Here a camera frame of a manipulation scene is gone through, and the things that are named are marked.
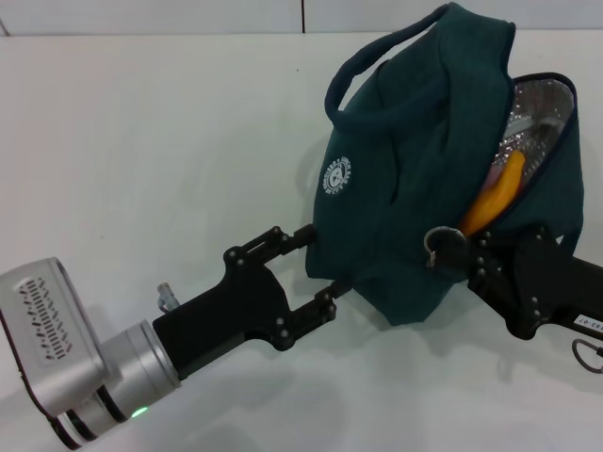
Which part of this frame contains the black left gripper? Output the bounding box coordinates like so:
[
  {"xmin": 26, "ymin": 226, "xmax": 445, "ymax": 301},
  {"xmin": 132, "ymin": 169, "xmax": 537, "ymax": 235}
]
[{"xmin": 152, "ymin": 223, "xmax": 353, "ymax": 379}]

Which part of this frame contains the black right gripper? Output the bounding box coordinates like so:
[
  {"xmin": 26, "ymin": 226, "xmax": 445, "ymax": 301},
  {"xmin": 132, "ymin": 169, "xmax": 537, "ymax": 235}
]
[{"xmin": 430, "ymin": 223, "xmax": 603, "ymax": 341}]

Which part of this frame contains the yellow toy banana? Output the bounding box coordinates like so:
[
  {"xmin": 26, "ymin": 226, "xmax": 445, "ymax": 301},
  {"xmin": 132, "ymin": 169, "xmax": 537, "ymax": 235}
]
[{"xmin": 458, "ymin": 149, "xmax": 527, "ymax": 235}]

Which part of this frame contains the dark teal insulated lunch bag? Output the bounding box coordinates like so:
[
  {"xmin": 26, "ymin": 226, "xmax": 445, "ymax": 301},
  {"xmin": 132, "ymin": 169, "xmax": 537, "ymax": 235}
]
[{"xmin": 304, "ymin": 2, "xmax": 586, "ymax": 328}]

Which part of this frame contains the grey left gripper cable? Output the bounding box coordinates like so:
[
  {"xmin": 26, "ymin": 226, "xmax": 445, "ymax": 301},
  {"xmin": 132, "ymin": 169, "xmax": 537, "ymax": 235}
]
[{"xmin": 156, "ymin": 281, "xmax": 182, "ymax": 313}]

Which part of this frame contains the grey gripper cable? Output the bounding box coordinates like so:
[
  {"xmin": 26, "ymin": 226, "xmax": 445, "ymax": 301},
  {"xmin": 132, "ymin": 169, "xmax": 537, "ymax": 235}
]
[
  {"xmin": 156, "ymin": 281, "xmax": 182, "ymax": 313},
  {"xmin": 571, "ymin": 338, "xmax": 603, "ymax": 374}
]

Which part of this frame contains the grey right gripper cable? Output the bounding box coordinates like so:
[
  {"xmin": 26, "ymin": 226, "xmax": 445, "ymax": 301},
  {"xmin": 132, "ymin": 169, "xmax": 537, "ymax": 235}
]
[{"xmin": 571, "ymin": 338, "xmax": 603, "ymax": 374}]

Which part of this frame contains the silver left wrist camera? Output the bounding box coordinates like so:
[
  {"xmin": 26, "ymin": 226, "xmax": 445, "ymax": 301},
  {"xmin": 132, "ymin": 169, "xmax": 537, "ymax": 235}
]
[{"xmin": 0, "ymin": 255, "xmax": 108, "ymax": 419}]

